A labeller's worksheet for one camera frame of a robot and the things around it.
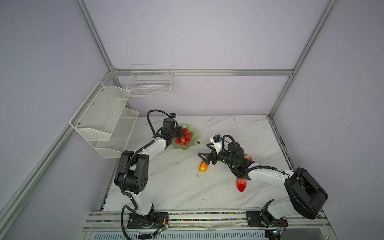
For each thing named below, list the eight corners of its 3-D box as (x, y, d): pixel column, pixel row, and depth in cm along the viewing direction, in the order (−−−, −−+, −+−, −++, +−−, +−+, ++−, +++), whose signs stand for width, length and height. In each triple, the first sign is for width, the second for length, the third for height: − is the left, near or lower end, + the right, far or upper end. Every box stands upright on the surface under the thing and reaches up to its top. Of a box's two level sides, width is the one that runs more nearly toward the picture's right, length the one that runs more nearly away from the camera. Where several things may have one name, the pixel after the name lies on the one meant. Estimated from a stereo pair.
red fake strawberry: (237, 191, 84) (239, 189, 81) (235, 181, 88) (237, 178, 85) (245, 191, 84) (247, 189, 81) (243, 181, 88) (245, 178, 85)
